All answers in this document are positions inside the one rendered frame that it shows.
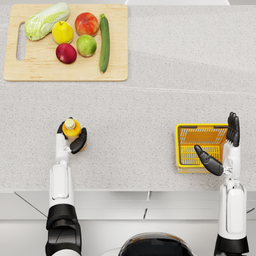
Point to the napa cabbage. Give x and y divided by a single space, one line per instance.
45 21

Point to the green apple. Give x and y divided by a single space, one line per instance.
86 45

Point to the dark red apple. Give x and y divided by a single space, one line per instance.
66 53

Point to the green cucumber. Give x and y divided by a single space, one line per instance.
104 43

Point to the yellow slatted basket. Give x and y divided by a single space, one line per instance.
190 156

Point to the dark round robot body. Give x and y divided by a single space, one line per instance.
155 245

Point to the wooden cutting board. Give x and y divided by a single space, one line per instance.
40 66

